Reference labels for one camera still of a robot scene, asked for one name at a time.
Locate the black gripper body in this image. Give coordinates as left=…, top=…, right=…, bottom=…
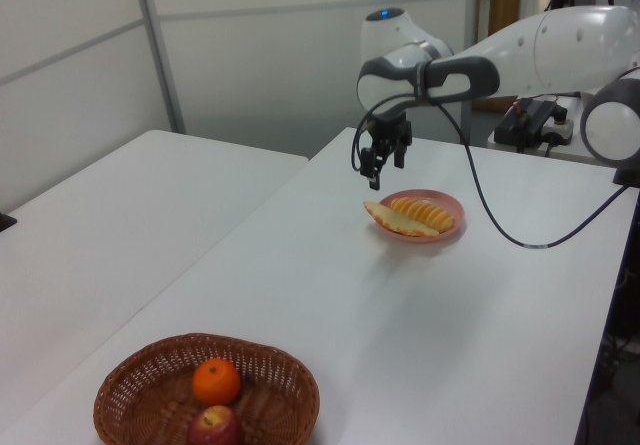
left=367, top=114, right=414, bottom=159

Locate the striped bread roll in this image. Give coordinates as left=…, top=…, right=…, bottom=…
left=389, top=196, right=457, bottom=232

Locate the braided bread loaf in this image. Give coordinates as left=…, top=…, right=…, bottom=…
left=363, top=200, right=441, bottom=239

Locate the orange mandarin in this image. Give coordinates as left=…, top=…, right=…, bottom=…
left=192, top=357, right=242, bottom=407

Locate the red apple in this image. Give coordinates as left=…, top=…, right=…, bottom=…
left=187, top=404, right=246, bottom=445

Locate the pink plate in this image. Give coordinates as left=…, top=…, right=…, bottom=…
left=372, top=188, right=466, bottom=244

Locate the brown woven basket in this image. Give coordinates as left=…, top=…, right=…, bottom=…
left=93, top=333, right=321, bottom=445

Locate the brown cardboard box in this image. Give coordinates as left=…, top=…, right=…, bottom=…
left=472, top=95, right=519, bottom=113

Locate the black power supply box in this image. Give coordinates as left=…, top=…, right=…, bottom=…
left=493, top=97, right=557, bottom=153

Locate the grey emergency stop button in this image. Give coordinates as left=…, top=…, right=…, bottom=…
left=542, top=107, right=575, bottom=147

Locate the black pole stand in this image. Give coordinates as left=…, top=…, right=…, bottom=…
left=612, top=161, right=640, bottom=187

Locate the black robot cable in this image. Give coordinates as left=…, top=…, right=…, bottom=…
left=349, top=92, right=629, bottom=250

